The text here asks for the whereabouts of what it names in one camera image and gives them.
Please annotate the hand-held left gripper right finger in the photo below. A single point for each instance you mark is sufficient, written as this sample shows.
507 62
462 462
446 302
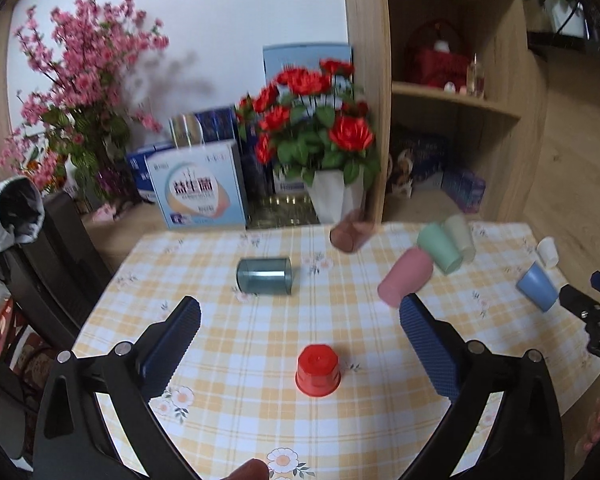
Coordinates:
430 355

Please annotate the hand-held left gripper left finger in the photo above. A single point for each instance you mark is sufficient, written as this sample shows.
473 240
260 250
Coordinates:
172 345

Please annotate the blue cup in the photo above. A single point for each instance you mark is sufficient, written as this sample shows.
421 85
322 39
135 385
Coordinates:
537 288

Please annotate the small white cup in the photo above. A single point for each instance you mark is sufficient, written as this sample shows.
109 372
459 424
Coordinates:
548 252

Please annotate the pink cup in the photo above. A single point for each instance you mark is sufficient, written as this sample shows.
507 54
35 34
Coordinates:
405 278

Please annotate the green cup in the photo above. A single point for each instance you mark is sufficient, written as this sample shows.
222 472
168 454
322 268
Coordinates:
440 249

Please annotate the red cup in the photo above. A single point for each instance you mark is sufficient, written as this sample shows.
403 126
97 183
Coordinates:
318 370

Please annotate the clear teal cup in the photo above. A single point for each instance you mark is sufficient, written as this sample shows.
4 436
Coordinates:
265 275

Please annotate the pale grey-green cup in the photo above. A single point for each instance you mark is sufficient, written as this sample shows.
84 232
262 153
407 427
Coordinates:
461 236

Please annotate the brown cup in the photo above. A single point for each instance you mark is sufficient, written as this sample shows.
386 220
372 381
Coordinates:
349 234

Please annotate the person's left hand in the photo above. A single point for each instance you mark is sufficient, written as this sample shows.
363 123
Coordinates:
250 471

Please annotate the yellow checked tablecloth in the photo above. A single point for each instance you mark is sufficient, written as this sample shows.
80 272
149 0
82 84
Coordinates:
260 340

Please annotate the black chair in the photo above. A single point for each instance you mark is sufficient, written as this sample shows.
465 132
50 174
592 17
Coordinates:
55 270

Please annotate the purple blue small box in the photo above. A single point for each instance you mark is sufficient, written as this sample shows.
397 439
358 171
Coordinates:
465 190

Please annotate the blue and white carton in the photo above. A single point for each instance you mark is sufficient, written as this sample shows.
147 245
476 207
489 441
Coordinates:
140 170

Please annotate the white angular vase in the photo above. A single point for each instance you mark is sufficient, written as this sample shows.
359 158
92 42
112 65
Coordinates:
335 197

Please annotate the dark blue printed box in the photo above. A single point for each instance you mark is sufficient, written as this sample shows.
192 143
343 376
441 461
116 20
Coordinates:
420 160

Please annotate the grey jacket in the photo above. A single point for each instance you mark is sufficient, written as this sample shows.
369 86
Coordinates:
7 220

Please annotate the dark blue gift box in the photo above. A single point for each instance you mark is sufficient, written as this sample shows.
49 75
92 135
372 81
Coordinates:
217 124

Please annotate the clear glass bottle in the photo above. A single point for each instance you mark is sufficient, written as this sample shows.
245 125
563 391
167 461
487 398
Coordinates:
476 76

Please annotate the red rose bouquet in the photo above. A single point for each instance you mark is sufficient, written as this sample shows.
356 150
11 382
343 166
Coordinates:
320 120

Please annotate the red gift basket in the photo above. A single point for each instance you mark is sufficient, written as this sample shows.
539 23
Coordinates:
437 60

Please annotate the pink blossom plant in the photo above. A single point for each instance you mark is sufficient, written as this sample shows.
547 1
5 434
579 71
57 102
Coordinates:
85 75

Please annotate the wooden shelf unit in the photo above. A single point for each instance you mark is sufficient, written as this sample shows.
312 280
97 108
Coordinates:
365 35

